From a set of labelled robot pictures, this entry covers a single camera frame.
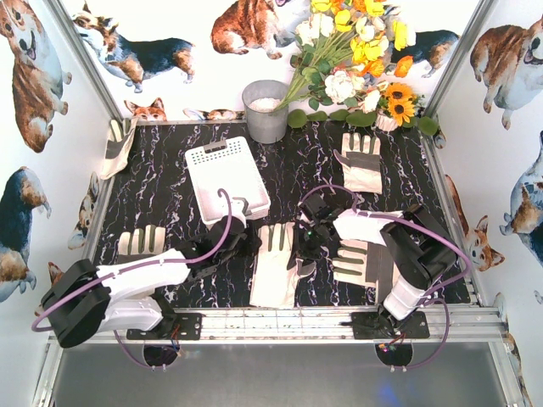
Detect white work glove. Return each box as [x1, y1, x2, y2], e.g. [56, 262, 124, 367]
[249, 222, 299, 309]

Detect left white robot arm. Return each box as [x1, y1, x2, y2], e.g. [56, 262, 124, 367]
[31, 198, 260, 348]

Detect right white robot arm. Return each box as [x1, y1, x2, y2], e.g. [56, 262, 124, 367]
[292, 193, 457, 335]

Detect white perforated storage basket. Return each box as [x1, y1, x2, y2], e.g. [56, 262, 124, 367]
[184, 137, 271, 228]

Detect right front work glove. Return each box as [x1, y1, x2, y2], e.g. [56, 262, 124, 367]
[332, 240, 400, 296]

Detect grey metal bucket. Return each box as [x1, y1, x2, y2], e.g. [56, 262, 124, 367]
[242, 80, 288, 144]

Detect left front work glove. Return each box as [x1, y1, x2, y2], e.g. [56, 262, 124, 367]
[117, 225, 165, 264]

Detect right back work glove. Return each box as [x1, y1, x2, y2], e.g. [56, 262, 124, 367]
[333, 132, 383, 194]

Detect left back corner glove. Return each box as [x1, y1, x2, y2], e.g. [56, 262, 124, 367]
[99, 117, 138, 180]

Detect small sunflower pot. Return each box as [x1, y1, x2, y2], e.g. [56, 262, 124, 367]
[374, 81, 425, 131]

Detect artificial flower bouquet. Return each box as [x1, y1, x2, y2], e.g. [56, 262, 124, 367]
[277, 1, 416, 110]

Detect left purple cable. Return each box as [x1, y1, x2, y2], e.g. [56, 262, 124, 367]
[31, 188, 233, 332]

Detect front aluminium rail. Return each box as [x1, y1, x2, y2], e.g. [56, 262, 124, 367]
[47, 304, 510, 345]

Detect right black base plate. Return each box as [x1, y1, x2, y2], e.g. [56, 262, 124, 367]
[339, 311, 430, 339]

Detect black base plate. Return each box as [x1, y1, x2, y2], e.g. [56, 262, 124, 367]
[126, 313, 203, 341]
[339, 311, 430, 339]

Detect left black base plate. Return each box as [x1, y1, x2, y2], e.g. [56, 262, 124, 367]
[126, 313, 203, 341]

